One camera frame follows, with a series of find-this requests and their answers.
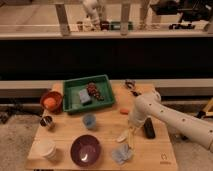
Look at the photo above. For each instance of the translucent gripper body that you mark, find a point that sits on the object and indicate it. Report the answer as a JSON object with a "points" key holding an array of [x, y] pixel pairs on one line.
{"points": [[133, 128]]}

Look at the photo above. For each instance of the peeled yellow banana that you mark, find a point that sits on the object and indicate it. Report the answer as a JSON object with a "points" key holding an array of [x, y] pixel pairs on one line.
{"points": [[127, 135]]}

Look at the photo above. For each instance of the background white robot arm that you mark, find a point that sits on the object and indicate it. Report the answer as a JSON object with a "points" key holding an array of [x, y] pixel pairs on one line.
{"points": [[90, 7]]}

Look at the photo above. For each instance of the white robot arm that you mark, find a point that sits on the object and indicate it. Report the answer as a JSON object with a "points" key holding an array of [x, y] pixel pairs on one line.
{"points": [[149, 104]]}

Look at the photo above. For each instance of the black remote-like block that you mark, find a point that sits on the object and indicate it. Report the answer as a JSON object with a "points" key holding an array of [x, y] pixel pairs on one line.
{"points": [[149, 129]]}

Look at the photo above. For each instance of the orange carrot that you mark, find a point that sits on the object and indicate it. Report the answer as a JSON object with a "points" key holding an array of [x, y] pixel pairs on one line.
{"points": [[124, 111]]}

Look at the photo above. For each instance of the crumpled blue-white cloth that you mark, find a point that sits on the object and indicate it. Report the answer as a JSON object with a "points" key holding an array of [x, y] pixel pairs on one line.
{"points": [[121, 154]]}

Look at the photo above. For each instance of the light blue plastic cup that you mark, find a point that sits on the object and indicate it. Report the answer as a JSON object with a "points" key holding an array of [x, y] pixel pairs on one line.
{"points": [[89, 121]]}

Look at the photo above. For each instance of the dark red grape bunch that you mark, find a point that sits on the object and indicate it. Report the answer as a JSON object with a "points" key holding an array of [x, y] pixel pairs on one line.
{"points": [[93, 91]]}

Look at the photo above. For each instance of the purple bowl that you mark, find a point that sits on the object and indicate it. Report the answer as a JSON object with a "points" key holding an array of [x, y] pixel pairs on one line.
{"points": [[85, 150]]}

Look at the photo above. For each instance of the green plastic tray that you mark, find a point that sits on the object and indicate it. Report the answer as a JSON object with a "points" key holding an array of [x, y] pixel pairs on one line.
{"points": [[71, 100]]}

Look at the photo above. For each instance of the orange-brown bowl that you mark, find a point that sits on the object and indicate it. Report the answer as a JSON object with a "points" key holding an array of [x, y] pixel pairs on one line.
{"points": [[57, 96]]}

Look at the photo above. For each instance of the orange fruit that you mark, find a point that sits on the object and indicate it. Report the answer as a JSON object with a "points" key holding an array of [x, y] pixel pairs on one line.
{"points": [[49, 103]]}

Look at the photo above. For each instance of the small metal cup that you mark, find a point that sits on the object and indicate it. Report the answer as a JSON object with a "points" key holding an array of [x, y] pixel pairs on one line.
{"points": [[47, 122]]}

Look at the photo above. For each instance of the stacked white bowls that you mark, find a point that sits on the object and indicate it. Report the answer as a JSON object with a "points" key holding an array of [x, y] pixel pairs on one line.
{"points": [[46, 148]]}

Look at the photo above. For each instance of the black-handled scissors tool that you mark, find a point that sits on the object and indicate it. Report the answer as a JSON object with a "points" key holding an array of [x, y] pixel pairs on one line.
{"points": [[130, 84]]}

